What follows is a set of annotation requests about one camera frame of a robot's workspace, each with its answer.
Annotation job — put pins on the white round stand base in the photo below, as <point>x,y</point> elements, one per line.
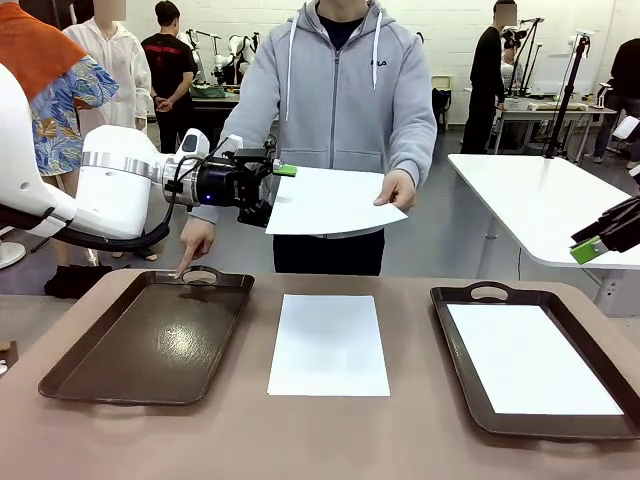
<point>10,257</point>

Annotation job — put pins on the light background work table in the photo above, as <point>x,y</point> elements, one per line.
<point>540,107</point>

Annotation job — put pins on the black cloth bundle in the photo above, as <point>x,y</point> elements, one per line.
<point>75,282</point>

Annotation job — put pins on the orange cloth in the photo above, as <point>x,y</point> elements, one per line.
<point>35,45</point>

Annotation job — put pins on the white A4 paper sheet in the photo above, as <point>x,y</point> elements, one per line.
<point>335,200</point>
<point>530,360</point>

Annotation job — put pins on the brown plastic serving tray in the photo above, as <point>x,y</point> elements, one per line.
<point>150,340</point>
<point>460,360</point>

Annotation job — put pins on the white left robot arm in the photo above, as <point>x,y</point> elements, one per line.
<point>110,175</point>

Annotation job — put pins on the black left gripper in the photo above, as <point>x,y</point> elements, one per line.
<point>225,185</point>

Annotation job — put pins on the person's left hand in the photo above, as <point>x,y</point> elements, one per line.
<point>400,190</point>

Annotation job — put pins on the person's left forearm grey sleeve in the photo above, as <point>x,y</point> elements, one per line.
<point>417,150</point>

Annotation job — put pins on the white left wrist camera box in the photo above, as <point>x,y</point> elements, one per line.
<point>231,143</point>

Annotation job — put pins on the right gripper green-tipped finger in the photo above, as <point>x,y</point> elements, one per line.
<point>590,250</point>
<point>615,217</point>

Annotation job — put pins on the person's right hand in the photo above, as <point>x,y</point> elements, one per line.
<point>197,235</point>

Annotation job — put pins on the person in black clothes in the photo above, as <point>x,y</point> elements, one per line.
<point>487,85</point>

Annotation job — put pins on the person in dark top and jeans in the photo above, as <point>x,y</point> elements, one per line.
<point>625,85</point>

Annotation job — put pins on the person in black T-shirt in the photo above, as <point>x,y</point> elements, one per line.
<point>170,65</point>

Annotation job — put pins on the dark background work table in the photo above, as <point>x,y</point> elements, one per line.
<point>215,102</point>

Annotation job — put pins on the person in grey hoodie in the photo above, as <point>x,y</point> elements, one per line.
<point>340,100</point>

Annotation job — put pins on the black tripod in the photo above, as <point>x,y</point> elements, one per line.
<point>567,100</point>

